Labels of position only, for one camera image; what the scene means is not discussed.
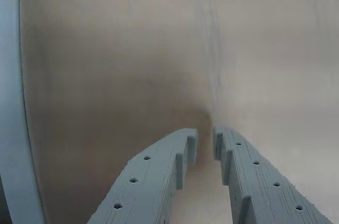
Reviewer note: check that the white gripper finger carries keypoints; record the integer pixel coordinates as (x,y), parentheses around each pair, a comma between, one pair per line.
(148,187)
(265,195)

